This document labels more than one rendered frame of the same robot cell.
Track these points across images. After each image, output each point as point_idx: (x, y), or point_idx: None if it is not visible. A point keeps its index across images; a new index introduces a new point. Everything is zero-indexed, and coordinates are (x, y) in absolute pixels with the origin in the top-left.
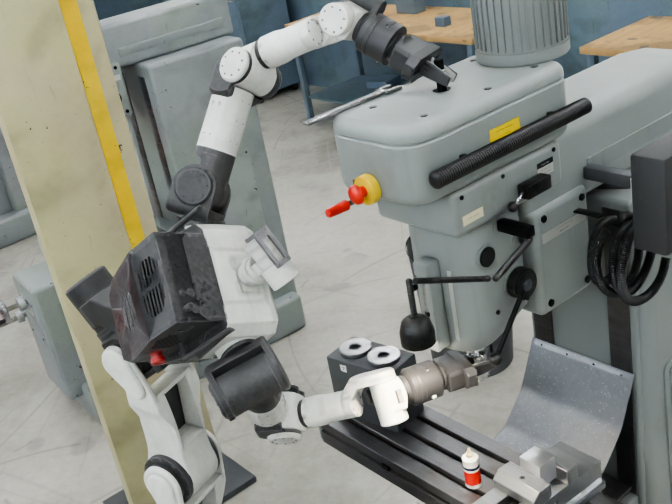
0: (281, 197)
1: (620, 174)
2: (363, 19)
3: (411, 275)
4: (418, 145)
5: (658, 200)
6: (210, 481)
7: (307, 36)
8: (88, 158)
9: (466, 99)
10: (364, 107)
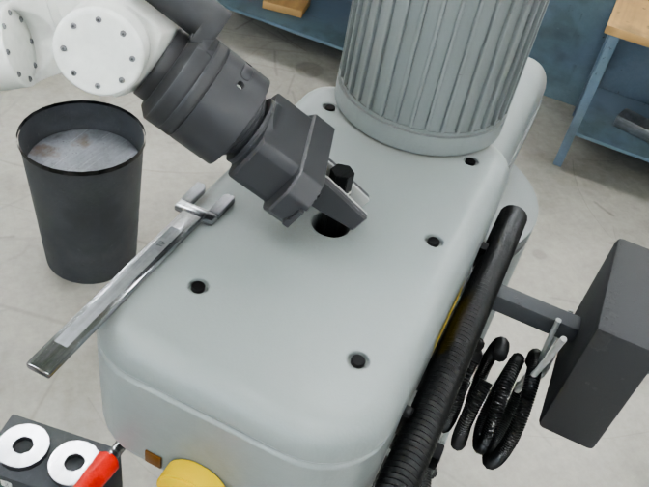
0: None
1: (520, 305)
2: (174, 54)
3: (3, 135)
4: (363, 457)
5: (618, 394)
6: None
7: (3, 66)
8: None
9: (417, 286)
10: (176, 284)
